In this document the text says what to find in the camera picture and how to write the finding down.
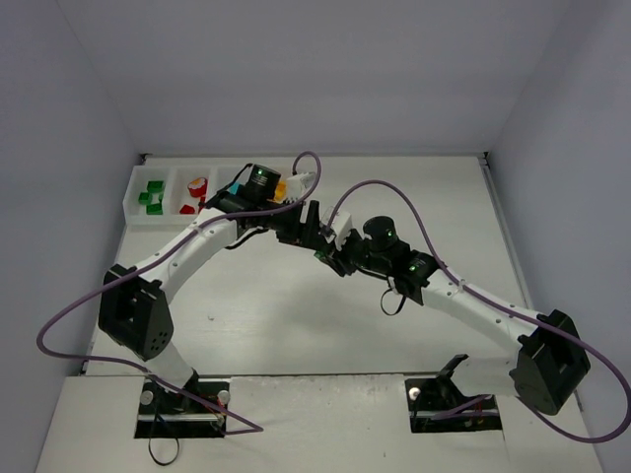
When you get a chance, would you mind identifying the red lego stack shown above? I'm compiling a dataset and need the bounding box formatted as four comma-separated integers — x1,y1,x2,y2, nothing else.
178,204,196,215

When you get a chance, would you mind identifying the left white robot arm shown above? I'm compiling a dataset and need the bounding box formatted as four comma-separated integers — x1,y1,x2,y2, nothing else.
98,165,321,390

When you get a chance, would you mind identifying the green lego brick stack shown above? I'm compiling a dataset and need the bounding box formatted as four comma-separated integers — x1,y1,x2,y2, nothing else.
146,180,165,194

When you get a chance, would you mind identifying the black cable loop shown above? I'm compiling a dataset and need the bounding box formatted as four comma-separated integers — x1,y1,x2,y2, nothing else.
147,413,180,467

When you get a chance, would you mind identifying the red round lego brick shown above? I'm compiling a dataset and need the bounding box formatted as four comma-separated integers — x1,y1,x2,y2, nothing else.
186,176,208,199

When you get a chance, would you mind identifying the purple cable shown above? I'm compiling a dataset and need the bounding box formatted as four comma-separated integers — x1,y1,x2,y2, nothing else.
35,151,324,437
326,179,631,441

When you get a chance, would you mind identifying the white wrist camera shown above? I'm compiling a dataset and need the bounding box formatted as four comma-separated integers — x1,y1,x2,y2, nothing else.
283,172,316,204
320,207,353,250

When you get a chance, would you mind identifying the clear plastic sorting tray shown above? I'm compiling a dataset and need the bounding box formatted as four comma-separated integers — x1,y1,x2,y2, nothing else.
122,165,251,227

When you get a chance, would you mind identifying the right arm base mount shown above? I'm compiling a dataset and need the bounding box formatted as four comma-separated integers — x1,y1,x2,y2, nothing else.
404,377,503,434

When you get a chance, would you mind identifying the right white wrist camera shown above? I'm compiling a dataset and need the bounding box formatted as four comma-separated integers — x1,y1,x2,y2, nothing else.
320,207,353,250

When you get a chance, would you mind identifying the cyan round lego brick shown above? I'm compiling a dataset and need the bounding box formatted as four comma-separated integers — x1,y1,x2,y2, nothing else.
228,183,241,195

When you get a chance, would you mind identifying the yellow round lego brick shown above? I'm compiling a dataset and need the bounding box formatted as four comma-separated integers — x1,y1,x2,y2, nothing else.
273,181,287,203

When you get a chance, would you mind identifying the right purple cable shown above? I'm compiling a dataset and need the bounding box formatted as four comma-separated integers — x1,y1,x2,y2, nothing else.
326,179,631,441

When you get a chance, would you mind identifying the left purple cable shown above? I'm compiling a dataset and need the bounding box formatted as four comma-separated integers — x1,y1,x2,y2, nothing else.
35,151,324,437

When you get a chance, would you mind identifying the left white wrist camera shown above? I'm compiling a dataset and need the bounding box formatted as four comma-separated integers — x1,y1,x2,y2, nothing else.
283,172,316,204

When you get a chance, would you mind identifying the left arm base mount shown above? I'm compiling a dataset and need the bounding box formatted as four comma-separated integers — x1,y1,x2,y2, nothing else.
134,379,227,439

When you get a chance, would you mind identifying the green stepped lego brick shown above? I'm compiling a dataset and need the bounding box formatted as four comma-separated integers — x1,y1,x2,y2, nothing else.
145,194,164,216

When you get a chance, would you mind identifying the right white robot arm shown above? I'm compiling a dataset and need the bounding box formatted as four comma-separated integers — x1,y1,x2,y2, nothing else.
321,209,591,415

